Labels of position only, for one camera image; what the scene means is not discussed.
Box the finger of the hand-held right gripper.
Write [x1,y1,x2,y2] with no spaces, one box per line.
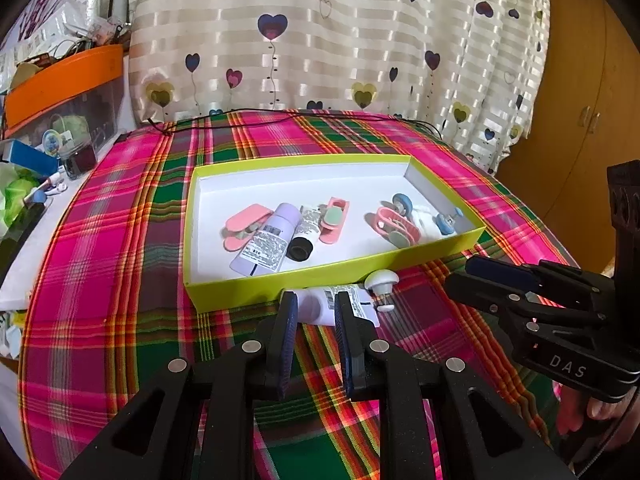
[466,255,543,292]
[445,272,532,322]

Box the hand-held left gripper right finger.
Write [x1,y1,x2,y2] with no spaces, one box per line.
[334,290,571,480]

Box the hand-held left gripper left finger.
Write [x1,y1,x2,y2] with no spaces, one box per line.
[60,290,299,480]

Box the white tube lavender cap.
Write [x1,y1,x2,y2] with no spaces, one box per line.
[295,285,376,328]

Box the yellow-green shallow box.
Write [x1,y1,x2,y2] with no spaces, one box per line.
[182,154,485,314]

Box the blue roller white handle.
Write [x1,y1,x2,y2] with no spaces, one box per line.
[412,207,463,237]

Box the white tube black cap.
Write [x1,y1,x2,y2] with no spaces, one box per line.
[287,205,328,263]

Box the lavender cream tube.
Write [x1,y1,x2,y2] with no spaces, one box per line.
[229,202,301,277]

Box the person's right hand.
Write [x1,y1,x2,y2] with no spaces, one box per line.
[555,380,640,446]

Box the pink green plaid tablecloth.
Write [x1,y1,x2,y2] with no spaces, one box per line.
[17,109,586,480]

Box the brown wooden wardrobe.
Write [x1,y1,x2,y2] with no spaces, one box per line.
[495,0,640,271]

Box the white side cabinet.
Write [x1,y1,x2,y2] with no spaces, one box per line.
[0,130,131,311]

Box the dark glass jar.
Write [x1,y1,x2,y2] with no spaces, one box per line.
[62,145,97,181]

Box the pile of small boxes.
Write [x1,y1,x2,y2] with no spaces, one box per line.
[0,310,26,356]

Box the cream striped heart curtain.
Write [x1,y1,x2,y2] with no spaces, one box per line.
[127,0,551,176]

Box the black phone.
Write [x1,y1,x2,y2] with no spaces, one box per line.
[0,200,51,281]

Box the green white crumpled cloth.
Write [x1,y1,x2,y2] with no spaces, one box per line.
[0,162,46,231]

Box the blue cardboard box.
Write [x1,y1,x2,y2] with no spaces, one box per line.
[0,139,61,176]

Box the orange-lidded clear storage bin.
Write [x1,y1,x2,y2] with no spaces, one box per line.
[4,44,126,161]

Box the pile of white packets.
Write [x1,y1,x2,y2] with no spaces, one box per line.
[0,0,131,91]

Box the thin black cable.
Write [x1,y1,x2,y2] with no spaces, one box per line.
[145,110,441,136]

